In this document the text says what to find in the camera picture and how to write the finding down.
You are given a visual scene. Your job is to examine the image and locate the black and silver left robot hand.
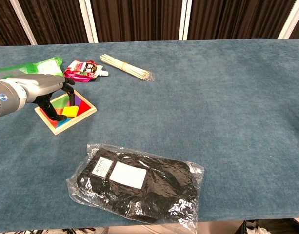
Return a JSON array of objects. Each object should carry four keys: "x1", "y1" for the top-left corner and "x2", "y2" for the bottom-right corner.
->
[{"x1": 16, "y1": 74, "x2": 76, "y2": 121}]

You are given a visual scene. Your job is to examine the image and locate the yellow square tangram piece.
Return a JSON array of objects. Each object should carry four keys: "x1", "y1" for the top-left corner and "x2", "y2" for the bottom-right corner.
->
[{"x1": 61, "y1": 106, "x2": 80, "y2": 118}]

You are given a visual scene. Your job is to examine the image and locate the green large triangle piece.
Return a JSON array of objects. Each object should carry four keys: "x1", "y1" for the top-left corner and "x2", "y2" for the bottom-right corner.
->
[{"x1": 50, "y1": 94, "x2": 71, "y2": 110}]

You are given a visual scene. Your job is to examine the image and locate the orange-red large triangle piece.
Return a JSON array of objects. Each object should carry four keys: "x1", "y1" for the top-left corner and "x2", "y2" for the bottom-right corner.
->
[{"x1": 40, "y1": 108, "x2": 61, "y2": 128}]

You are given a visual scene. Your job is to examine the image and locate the blue small triangle piece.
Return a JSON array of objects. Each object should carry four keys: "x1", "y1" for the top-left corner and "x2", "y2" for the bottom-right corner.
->
[{"x1": 57, "y1": 118, "x2": 72, "y2": 128}]

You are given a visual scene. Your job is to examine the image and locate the red medium triangle piece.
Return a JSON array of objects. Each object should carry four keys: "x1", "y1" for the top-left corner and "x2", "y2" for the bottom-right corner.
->
[{"x1": 76, "y1": 100, "x2": 91, "y2": 118}]

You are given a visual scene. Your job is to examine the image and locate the wooden tangram puzzle tray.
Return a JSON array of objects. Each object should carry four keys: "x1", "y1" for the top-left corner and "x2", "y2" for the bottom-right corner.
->
[{"x1": 34, "y1": 89, "x2": 97, "y2": 136}]

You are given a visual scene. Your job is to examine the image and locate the green wet wipes pack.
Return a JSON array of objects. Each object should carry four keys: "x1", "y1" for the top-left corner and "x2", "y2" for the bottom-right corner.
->
[{"x1": 0, "y1": 56, "x2": 64, "y2": 81}]

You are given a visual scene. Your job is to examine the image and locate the red drink pouch with spout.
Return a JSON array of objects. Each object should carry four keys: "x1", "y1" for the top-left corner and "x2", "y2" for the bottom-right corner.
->
[{"x1": 63, "y1": 59, "x2": 109, "y2": 83}]

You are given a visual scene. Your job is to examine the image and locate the dark brown curtain panel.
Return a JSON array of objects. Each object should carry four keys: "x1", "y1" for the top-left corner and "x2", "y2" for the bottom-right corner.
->
[
  {"x1": 17, "y1": 0, "x2": 89, "y2": 45},
  {"x1": 187, "y1": 0, "x2": 299, "y2": 41},
  {"x1": 0, "y1": 0, "x2": 32, "y2": 46},
  {"x1": 90, "y1": 0, "x2": 184, "y2": 42}
]

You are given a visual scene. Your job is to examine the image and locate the bundle of wooden sticks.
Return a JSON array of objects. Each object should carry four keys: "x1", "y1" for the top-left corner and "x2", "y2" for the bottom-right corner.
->
[{"x1": 100, "y1": 53, "x2": 155, "y2": 82}]

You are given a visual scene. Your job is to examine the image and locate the black garment in clear bag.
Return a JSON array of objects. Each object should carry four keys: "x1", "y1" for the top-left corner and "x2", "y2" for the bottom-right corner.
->
[{"x1": 66, "y1": 143, "x2": 205, "y2": 234}]

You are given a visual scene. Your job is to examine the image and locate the teal table cloth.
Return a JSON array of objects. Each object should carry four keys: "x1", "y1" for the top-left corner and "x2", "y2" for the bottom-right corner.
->
[{"x1": 0, "y1": 39, "x2": 299, "y2": 234}]

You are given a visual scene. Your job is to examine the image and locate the black storage box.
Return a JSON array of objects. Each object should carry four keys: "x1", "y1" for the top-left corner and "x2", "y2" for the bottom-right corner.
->
[{"x1": 239, "y1": 219, "x2": 299, "y2": 234}]

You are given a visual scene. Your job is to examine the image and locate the white partition post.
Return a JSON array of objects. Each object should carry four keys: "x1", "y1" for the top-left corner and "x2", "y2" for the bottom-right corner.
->
[
  {"x1": 277, "y1": 0, "x2": 299, "y2": 39},
  {"x1": 9, "y1": 0, "x2": 38, "y2": 46},
  {"x1": 178, "y1": 0, "x2": 194, "y2": 41},
  {"x1": 78, "y1": 0, "x2": 99, "y2": 43}
]

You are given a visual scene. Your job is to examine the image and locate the tangled cables under table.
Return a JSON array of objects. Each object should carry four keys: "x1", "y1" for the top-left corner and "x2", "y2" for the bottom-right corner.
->
[{"x1": 44, "y1": 228, "x2": 96, "y2": 234}]

